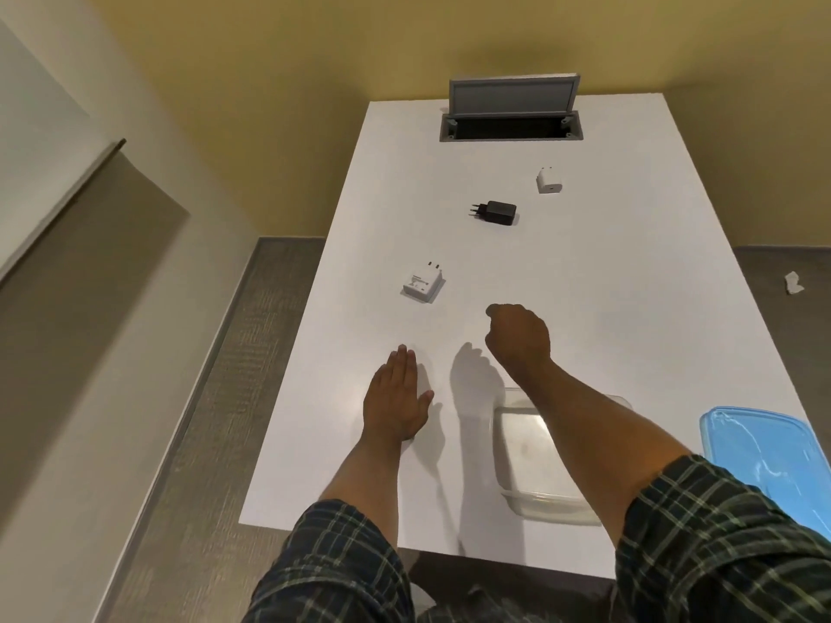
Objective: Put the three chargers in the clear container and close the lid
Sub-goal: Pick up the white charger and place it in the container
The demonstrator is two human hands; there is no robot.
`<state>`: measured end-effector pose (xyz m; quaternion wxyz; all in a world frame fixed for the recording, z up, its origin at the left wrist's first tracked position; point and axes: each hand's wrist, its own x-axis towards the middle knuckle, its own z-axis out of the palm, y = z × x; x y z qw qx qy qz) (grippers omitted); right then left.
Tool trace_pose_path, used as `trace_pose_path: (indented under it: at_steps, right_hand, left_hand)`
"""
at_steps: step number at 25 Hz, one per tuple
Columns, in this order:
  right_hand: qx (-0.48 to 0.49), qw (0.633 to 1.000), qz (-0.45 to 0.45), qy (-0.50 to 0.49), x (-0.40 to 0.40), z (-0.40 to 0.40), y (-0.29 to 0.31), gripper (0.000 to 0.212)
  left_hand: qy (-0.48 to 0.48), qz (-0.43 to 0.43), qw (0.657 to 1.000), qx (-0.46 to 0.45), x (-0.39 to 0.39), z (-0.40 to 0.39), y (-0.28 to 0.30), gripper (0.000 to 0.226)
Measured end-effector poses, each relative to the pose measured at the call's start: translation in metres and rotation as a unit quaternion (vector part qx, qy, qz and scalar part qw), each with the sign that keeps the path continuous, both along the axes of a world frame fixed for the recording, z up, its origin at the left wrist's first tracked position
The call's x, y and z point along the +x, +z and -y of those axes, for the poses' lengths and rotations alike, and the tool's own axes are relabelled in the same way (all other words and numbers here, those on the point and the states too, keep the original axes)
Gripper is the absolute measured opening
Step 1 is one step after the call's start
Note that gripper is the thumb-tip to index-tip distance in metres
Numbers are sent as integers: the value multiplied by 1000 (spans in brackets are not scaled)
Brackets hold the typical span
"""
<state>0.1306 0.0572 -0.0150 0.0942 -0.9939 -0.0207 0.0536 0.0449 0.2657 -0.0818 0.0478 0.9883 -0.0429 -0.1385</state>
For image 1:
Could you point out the clear plastic container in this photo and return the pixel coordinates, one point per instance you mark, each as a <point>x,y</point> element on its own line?
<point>529,460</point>

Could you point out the blue plastic container lid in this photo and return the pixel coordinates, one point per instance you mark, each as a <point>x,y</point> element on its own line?
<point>766,460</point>

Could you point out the person's right hand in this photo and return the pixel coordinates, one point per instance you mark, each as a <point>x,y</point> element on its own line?
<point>519,337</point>

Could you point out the person's left thumb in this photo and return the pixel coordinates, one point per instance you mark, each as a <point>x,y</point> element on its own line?
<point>425,402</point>

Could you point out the small white charger cube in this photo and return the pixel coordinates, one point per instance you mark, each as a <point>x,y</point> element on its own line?
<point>548,180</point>

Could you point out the person's plaid left sleeve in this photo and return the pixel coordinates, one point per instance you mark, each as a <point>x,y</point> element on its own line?
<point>331,570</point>

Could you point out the person's plaid right sleeve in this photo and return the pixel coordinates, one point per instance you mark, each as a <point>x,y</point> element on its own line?
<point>720,544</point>

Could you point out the person's plaid sleeve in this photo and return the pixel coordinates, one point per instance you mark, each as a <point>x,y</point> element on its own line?
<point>331,570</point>
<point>720,544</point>

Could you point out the person's left hand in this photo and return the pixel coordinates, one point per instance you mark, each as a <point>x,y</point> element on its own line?
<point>391,403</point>

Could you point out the white square power adapter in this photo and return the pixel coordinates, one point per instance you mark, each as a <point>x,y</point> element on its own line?
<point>423,282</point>

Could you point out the crumpled white paper scrap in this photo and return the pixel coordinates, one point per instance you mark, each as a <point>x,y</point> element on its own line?
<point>793,283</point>

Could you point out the person's right forearm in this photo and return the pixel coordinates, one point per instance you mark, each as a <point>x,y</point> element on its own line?
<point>597,441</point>

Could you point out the person's left forearm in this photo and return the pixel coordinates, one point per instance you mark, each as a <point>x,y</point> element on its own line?
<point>367,473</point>

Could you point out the person's right fingers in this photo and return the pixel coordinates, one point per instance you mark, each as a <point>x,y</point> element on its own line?
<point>503,312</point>

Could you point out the black power adapter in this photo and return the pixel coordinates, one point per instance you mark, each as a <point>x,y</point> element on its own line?
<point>496,212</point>

